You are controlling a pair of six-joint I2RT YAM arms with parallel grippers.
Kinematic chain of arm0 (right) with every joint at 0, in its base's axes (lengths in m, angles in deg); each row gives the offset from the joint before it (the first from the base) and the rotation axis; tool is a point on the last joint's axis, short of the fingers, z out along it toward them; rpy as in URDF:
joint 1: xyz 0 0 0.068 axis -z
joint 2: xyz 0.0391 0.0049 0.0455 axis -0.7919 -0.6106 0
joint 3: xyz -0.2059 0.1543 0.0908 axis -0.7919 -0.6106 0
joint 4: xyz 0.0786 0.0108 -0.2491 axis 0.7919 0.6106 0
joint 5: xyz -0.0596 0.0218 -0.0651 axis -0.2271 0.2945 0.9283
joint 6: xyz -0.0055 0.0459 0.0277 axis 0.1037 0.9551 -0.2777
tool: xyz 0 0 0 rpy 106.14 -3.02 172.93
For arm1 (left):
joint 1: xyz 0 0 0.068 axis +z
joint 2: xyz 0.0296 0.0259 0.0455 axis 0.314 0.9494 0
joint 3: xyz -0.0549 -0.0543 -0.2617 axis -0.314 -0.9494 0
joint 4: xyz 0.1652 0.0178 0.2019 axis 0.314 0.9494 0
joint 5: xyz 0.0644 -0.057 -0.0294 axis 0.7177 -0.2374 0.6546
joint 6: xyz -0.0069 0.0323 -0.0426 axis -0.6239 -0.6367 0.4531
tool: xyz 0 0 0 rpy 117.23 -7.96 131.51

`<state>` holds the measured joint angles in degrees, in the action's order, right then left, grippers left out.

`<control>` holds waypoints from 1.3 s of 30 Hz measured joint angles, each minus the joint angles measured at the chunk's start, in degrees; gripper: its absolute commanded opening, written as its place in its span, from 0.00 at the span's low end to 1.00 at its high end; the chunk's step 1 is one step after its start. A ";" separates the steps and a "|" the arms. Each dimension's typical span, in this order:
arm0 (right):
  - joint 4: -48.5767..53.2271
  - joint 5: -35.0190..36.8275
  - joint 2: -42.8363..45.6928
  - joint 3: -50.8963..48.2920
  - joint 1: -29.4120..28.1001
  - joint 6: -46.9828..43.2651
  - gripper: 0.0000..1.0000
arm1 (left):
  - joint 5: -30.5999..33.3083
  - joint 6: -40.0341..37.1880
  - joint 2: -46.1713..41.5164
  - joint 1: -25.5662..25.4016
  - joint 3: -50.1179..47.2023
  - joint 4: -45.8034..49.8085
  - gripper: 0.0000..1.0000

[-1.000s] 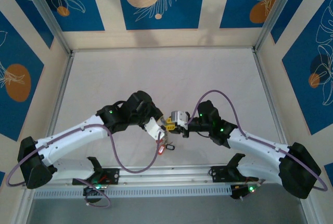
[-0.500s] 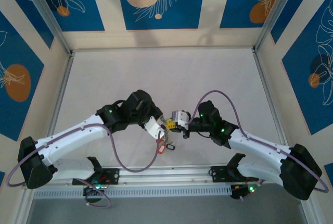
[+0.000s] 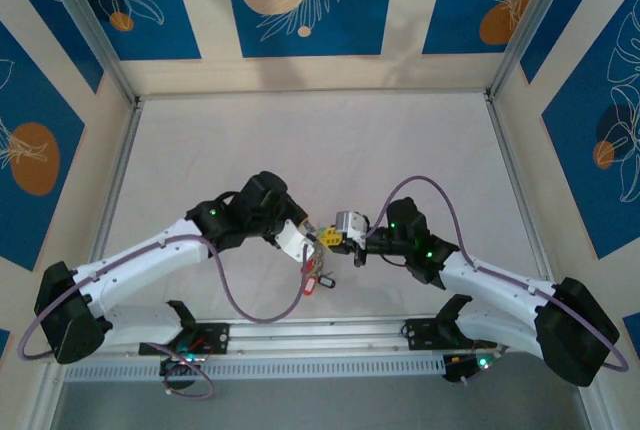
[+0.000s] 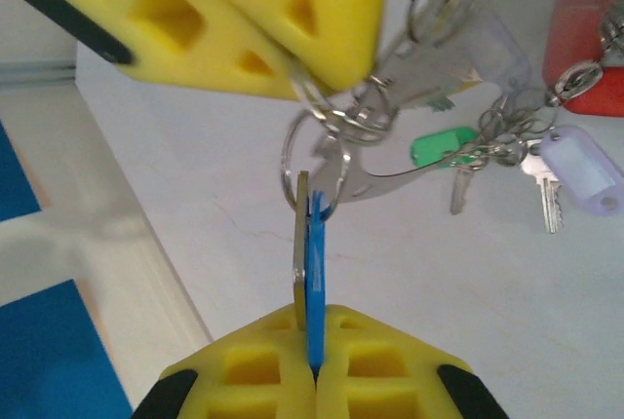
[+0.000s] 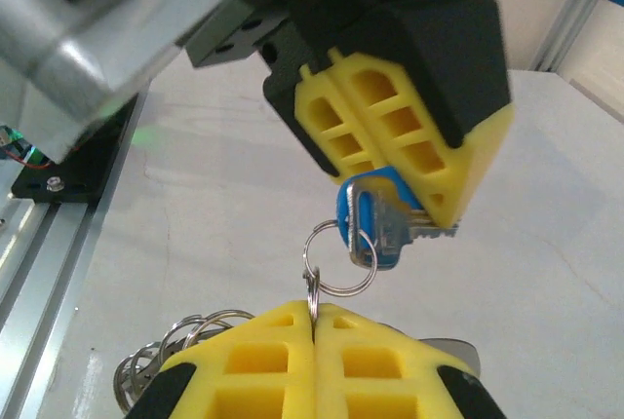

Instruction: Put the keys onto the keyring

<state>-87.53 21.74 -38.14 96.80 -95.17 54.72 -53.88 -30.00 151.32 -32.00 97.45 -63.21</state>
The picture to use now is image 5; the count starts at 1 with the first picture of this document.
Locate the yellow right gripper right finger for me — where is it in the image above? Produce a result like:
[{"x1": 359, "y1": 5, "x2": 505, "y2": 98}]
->
[{"x1": 311, "y1": 302, "x2": 508, "y2": 419}]

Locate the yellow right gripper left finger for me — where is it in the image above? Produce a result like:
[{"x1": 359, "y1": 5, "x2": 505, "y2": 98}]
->
[{"x1": 124, "y1": 300, "x2": 313, "y2": 419}]

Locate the large grey metal keyring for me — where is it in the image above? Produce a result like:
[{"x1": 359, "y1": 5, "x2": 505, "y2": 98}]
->
[{"x1": 114, "y1": 265, "x2": 482, "y2": 415}]

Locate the blue tag key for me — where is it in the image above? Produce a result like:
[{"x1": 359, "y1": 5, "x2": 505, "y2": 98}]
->
[{"x1": 302, "y1": 165, "x2": 459, "y2": 298}]

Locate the left controller board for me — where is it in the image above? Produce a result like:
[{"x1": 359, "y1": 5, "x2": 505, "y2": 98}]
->
[{"x1": 0, "y1": 124, "x2": 53, "y2": 171}]

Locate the aluminium frame post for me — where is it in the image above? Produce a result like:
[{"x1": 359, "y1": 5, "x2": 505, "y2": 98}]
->
[{"x1": 528, "y1": 0, "x2": 624, "y2": 74}]

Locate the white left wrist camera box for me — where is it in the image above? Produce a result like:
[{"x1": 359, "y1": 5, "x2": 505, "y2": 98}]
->
[{"x1": 0, "y1": 0, "x2": 235, "y2": 165}]

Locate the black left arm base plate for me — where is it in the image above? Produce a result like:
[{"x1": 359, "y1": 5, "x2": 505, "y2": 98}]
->
[{"x1": 10, "y1": 95, "x2": 145, "y2": 206}]

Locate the aluminium mounting rail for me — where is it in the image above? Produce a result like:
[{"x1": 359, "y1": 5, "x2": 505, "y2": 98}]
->
[{"x1": 0, "y1": 92, "x2": 152, "y2": 419}]

